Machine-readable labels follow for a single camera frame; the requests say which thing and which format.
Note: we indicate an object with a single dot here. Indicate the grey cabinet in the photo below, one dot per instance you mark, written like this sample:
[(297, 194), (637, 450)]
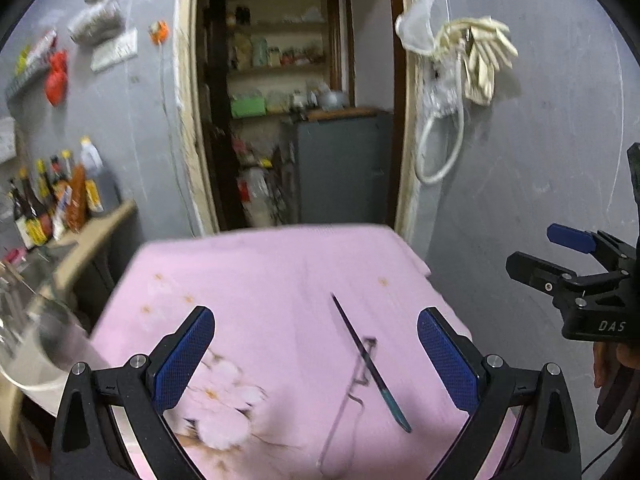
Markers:
[(345, 170)]

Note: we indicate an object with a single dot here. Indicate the clear bag of dried goods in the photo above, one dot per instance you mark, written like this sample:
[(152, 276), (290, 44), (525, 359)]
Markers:
[(95, 20)]

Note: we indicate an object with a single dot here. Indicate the wooden door frame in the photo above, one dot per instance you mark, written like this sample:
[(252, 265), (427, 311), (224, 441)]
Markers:
[(187, 110)]

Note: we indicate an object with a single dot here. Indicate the red plastic bag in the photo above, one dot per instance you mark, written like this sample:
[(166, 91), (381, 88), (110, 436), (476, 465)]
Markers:
[(56, 80)]

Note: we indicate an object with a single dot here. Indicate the person's right hand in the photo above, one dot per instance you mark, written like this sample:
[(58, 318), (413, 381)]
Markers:
[(602, 365)]

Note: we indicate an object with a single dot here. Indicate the beige kitchen counter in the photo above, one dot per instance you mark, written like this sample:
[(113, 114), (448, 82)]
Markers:
[(105, 225)]

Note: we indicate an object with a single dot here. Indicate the clear plastic bag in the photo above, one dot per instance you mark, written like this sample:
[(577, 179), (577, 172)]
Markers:
[(442, 92)]

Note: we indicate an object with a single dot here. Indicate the white seasoning packet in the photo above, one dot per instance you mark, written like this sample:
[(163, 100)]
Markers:
[(61, 210)]

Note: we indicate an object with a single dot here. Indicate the orange wall hook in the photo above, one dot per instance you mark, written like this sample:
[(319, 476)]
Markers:
[(160, 32)]

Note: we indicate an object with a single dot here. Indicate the pink floral tablecloth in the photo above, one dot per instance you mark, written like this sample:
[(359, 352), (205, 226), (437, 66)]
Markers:
[(275, 280)]

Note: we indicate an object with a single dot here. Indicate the row of sauce bottles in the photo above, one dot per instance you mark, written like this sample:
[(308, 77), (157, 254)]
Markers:
[(95, 175)]

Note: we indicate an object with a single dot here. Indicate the metal pot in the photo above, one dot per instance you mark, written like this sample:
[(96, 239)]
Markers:
[(331, 100)]

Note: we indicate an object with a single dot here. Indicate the wooden shelf unit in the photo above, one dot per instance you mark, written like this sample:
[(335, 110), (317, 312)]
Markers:
[(280, 69)]

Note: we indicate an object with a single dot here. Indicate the cream rubber gloves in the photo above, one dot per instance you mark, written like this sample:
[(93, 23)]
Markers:
[(480, 75)]

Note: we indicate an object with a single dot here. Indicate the white plastic jug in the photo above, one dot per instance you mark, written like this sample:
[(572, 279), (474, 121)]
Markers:
[(257, 205)]

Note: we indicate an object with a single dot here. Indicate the white mesh bag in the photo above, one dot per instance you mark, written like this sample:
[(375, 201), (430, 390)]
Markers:
[(415, 27)]

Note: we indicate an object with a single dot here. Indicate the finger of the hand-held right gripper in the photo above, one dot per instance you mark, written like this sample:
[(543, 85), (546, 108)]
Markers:
[(535, 272), (570, 237)]

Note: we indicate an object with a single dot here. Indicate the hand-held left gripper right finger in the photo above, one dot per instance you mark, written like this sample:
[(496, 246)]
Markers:
[(445, 355)]

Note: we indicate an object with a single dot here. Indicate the yellow green packet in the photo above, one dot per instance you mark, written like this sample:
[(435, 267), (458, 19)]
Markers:
[(22, 57)]

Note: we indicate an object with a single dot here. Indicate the grey wall rack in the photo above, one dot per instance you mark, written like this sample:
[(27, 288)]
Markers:
[(25, 82)]

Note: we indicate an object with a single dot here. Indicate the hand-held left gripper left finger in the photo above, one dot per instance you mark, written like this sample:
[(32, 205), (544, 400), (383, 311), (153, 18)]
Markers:
[(182, 360)]

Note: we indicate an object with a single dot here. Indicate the dark chopstick with teal end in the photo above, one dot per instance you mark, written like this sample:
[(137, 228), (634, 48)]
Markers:
[(370, 361)]

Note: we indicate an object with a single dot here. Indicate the white plastic utensil basket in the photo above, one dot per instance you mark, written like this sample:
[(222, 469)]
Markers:
[(75, 345)]

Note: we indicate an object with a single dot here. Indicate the orange sauce pouch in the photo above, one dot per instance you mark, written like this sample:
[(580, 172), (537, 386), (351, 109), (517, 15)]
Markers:
[(76, 200)]

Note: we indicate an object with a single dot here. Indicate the green box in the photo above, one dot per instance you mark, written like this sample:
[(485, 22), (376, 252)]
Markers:
[(247, 106)]

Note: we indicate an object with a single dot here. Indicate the white power strip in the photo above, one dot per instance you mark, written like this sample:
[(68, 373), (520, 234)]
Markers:
[(115, 50)]

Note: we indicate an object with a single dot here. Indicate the red white packet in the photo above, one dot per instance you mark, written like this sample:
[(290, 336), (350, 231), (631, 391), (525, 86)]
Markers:
[(42, 45)]

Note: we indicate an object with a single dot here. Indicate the wooden cutting board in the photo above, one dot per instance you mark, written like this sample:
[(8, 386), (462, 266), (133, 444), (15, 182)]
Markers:
[(345, 114)]

